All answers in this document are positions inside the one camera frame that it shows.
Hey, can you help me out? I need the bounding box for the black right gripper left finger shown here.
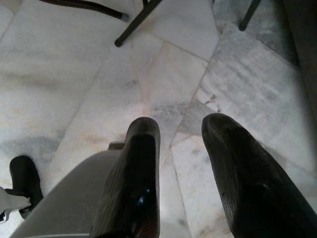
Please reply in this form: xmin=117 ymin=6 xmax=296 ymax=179
xmin=89 ymin=117 xmax=162 ymax=238

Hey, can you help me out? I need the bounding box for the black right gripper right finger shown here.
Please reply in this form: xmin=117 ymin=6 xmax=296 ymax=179
xmin=201 ymin=113 xmax=317 ymax=238

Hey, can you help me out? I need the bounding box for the black robot foot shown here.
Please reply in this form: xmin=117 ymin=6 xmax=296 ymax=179
xmin=9 ymin=155 xmax=44 ymax=220

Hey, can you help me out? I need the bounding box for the white robot ankle joint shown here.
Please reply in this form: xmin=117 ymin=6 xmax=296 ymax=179
xmin=0 ymin=186 xmax=33 ymax=225

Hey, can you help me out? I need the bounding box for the dark furniture panel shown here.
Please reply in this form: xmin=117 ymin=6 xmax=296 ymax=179
xmin=282 ymin=0 xmax=317 ymax=129

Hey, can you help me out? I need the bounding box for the black metal furniture leg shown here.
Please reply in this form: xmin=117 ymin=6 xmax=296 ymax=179
xmin=238 ymin=0 xmax=263 ymax=32
xmin=114 ymin=0 xmax=164 ymax=48

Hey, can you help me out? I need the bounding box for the dark brown curved chair leg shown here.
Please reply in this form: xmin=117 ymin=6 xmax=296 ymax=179
xmin=41 ymin=0 xmax=130 ymax=21

